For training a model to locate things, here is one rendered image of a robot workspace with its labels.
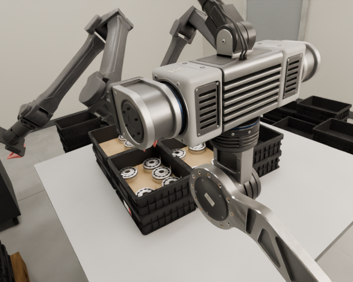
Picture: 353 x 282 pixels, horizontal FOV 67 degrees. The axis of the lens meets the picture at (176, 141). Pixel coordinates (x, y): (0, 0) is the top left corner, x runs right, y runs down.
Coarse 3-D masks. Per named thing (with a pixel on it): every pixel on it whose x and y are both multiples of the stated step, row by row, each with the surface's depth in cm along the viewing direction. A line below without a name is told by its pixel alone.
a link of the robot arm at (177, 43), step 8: (176, 24) 115; (176, 32) 116; (176, 40) 118; (184, 40) 119; (192, 40) 122; (168, 48) 123; (176, 48) 120; (168, 56) 122; (176, 56) 122; (168, 64) 122
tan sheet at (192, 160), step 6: (186, 150) 161; (210, 150) 159; (192, 156) 155; (198, 156) 154; (204, 156) 154; (210, 156) 153; (186, 162) 150; (192, 162) 149; (198, 162) 149; (204, 162) 148; (210, 162) 148
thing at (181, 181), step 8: (152, 144) 151; (160, 144) 150; (128, 152) 145; (168, 152) 142; (176, 160) 134; (112, 168) 135; (184, 168) 128; (168, 184) 118; (176, 184) 119; (128, 192) 119; (152, 192) 114; (160, 192) 116; (136, 200) 112; (144, 200) 113
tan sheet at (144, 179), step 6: (138, 168) 148; (138, 174) 144; (144, 174) 143; (150, 174) 143; (138, 180) 139; (144, 180) 139; (150, 180) 138; (132, 186) 135; (138, 186) 134; (144, 186) 134; (150, 186) 134; (156, 186) 133
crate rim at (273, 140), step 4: (260, 124) 161; (268, 128) 155; (276, 132) 151; (280, 136) 146; (268, 140) 143; (272, 140) 143; (276, 140) 145; (260, 144) 141; (264, 144) 141; (268, 144) 143; (256, 148) 139; (260, 148) 140
